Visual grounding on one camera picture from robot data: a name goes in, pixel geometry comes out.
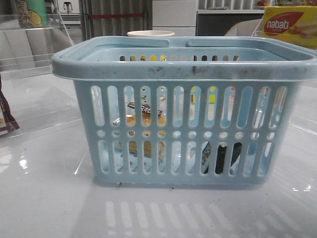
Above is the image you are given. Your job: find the yellow nabati wafer box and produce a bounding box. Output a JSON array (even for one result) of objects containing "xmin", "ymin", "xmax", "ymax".
[{"xmin": 261, "ymin": 5, "xmax": 317, "ymax": 50}]

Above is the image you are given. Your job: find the clear acrylic right stand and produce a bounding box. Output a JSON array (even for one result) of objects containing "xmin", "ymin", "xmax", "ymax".
[{"xmin": 248, "ymin": 18, "xmax": 317, "ymax": 61}]

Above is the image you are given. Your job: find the light blue plastic basket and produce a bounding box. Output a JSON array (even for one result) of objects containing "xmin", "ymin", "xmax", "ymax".
[{"xmin": 52, "ymin": 36, "xmax": 317, "ymax": 187}]

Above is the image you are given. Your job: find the patterned paper cup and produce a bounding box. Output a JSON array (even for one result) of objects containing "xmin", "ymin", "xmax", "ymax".
[{"xmin": 127, "ymin": 30, "xmax": 175, "ymax": 37}]

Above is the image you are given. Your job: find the maroon cracker snack packet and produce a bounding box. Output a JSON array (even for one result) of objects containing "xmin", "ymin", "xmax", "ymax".
[{"xmin": 0, "ymin": 82, "xmax": 20, "ymax": 137}]

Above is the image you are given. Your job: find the packaged sliced bread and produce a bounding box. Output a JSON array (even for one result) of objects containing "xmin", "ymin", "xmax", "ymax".
[{"xmin": 111, "ymin": 102, "xmax": 166, "ymax": 160}]

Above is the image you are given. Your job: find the dark tissue packet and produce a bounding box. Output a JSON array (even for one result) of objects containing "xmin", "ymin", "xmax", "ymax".
[{"xmin": 201, "ymin": 142, "xmax": 242, "ymax": 174}]

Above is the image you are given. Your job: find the clear acrylic display shelf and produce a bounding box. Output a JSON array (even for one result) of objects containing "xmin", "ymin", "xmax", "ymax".
[{"xmin": 0, "ymin": 14, "xmax": 82, "ymax": 141}]

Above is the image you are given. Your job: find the green cartoon canister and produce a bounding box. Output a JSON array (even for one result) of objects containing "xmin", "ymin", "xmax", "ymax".
[{"xmin": 14, "ymin": 0, "xmax": 49, "ymax": 28}]

